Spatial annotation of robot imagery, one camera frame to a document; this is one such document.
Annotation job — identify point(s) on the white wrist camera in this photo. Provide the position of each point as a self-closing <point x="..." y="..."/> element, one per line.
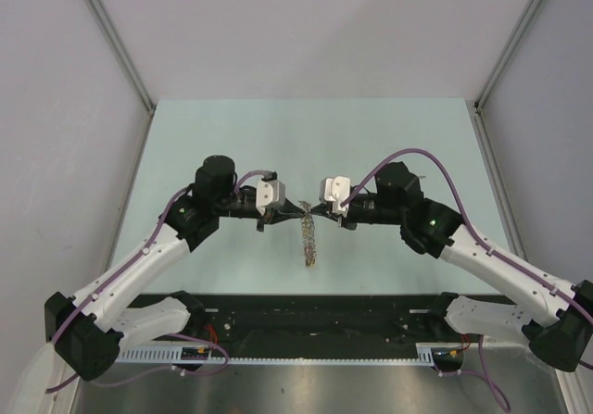
<point x="334" y="191"/>
<point x="270" y="193"/>

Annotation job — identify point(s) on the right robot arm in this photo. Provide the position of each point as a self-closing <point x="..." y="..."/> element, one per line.
<point x="550" y="316"/>

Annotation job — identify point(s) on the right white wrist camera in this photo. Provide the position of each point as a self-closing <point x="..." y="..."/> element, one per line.
<point x="334" y="191"/>

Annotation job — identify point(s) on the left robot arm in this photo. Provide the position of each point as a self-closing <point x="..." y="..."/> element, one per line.
<point x="90" y="328"/>

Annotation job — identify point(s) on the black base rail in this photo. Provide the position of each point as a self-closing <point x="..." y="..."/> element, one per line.
<point x="322" y="327"/>

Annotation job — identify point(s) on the aluminium frame post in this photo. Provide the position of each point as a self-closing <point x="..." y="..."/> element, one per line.
<point x="511" y="46"/>
<point x="119" y="50"/>

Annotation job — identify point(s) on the right aluminium frame post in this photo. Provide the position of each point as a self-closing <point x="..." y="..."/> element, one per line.
<point x="511" y="46"/>

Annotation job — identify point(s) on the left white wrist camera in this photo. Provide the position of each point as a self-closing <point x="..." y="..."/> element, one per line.
<point x="270" y="193"/>

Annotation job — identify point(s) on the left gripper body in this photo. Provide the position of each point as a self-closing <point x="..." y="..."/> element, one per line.
<point x="267" y="219"/>

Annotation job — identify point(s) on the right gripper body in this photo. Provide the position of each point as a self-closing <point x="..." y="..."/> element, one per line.
<point x="349" y="221"/>

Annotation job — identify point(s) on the left aluminium frame post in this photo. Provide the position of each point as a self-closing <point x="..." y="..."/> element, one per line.
<point x="119" y="50"/>

